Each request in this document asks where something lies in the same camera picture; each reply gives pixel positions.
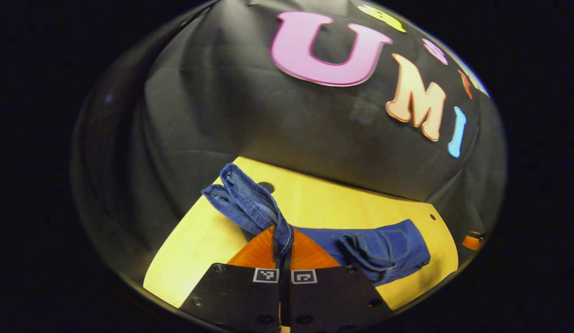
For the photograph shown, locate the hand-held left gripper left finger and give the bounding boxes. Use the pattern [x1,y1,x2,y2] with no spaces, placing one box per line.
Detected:
[179,225,284,333]

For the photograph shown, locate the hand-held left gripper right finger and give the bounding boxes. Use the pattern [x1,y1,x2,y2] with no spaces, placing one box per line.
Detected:
[287,228,395,333]

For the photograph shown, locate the blue denim jeans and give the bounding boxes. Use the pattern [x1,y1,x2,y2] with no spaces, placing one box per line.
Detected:
[201,163,432,287]

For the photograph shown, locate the black backdrop cloth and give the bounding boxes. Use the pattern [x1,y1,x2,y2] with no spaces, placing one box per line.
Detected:
[70,0,507,296]

